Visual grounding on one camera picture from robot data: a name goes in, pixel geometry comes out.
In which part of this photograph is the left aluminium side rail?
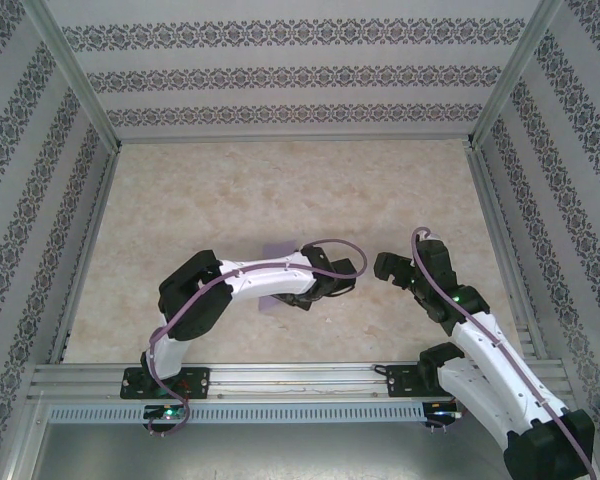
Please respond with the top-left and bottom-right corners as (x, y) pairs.
(47, 149), (121, 364)

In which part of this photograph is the aluminium frame post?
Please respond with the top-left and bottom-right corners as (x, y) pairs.
(467, 0), (566, 149)
(19, 0), (124, 151)

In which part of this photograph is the left aluminium frame post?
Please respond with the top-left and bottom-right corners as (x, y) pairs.
(19, 0), (124, 151)

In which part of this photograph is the aluminium rear frame rail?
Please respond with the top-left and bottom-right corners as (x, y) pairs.
(114, 132), (476, 146)

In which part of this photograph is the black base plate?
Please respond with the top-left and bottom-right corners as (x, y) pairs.
(387, 363), (456, 399)
(119, 366), (211, 400)

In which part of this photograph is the grey metal sheet panel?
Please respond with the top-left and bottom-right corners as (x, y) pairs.
(29, 419), (594, 480)

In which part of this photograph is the right aluminium side rail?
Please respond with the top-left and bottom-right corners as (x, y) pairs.
(467, 147), (549, 359)

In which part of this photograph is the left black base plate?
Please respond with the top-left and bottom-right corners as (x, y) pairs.
(119, 366), (211, 400)

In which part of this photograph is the left controller board green light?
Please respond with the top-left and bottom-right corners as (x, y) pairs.
(143, 404), (186, 421)

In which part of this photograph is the right aluminium frame post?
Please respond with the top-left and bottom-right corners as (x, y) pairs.
(467, 0), (566, 149)

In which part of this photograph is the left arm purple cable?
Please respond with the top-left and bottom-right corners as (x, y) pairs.
(147, 238), (370, 437)

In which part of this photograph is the purple cloth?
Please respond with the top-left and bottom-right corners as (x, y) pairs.
(257, 241), (299, 315)

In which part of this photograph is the grey slotted cable duct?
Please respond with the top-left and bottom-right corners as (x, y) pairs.
(47, 402), (426, 424)

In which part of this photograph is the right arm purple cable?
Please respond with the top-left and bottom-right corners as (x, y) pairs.
(410, 227), (596, 480)

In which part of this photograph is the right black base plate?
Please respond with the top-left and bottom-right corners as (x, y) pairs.
(387, 363), (456, 399)

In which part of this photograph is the long aluminium mounting rail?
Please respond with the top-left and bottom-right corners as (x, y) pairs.
(27, 362), (574, 401)

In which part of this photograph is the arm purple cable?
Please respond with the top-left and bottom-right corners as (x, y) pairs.
(147, 238), (370, 437)
(410, 227), (596, 480)

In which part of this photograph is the right controller board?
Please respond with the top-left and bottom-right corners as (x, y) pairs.
(424, 405), (466, 429)

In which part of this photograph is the aluminium side rail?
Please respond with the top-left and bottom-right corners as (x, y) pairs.
(47, 149), (121, 364)
(467, 147), (549, 359)

